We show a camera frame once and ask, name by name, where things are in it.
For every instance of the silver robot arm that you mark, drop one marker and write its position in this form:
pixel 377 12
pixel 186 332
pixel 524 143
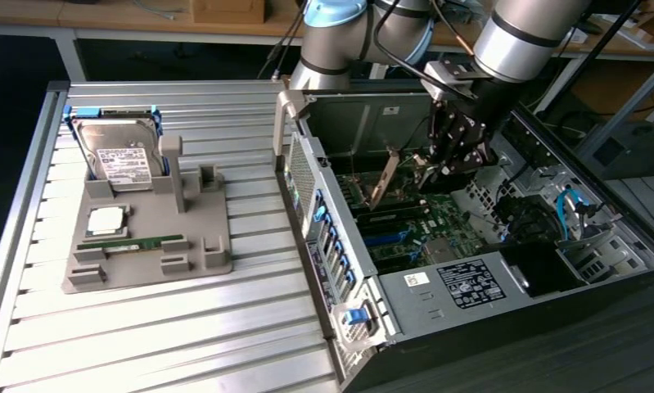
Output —
pixel 524 37

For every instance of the green RAM stick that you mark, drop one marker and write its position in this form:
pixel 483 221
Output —
pixel 141 243

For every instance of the grey chipset heatsink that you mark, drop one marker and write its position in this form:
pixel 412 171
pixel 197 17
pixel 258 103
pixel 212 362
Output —
pixel 440 251

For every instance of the blue case latch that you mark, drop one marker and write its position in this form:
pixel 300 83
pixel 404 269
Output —
pixel 356 317

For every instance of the wooden desk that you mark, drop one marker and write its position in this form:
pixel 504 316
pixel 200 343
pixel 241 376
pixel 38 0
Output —
pixel 59 14

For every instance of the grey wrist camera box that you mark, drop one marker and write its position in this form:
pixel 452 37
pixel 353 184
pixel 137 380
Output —
pixel 449 75

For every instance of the black computer monitor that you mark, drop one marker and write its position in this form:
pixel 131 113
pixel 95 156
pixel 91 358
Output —
pixel 595 26

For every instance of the metal disk bay cage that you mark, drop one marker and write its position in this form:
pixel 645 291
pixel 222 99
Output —
pixel 488 194

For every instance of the hard disk in blue carrier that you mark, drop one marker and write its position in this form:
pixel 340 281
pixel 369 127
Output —
pixel 119 159

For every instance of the black plastic shroud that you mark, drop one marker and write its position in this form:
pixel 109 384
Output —
pixel 540 270

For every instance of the closed brown cardboard box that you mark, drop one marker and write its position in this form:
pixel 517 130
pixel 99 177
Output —
pixel 226 10

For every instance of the CPU socket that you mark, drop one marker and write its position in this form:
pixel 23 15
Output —
pixel 362 190

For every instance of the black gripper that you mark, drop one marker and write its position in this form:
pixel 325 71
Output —
pixel 469 131

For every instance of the black open PC case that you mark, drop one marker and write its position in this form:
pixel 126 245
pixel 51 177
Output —
pixel 349 123

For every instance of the grey equipment cabinet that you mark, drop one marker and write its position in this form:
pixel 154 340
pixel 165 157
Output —
pixel 632 151

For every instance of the blue expansion slot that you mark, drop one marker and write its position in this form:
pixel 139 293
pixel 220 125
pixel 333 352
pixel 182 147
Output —
pixel 386 238

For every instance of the grey power supply unit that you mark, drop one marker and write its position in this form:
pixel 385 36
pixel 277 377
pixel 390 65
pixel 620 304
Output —
pixel 469 282

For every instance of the grey parts rack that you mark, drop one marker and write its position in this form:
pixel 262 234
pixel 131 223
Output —
pixel 151 229

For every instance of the green graphics card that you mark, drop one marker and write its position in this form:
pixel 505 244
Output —
pixel 384 184

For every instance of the silver CPU chip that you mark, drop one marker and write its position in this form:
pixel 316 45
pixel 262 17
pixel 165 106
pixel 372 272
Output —
pixel 107 221

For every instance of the green motherboard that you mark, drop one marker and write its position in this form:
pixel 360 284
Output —
pixel 447 229

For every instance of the black slanted pole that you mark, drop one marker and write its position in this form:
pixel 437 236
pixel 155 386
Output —
pixel 603 41

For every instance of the black RAM stick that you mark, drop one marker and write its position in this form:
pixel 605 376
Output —
pixel 392 217

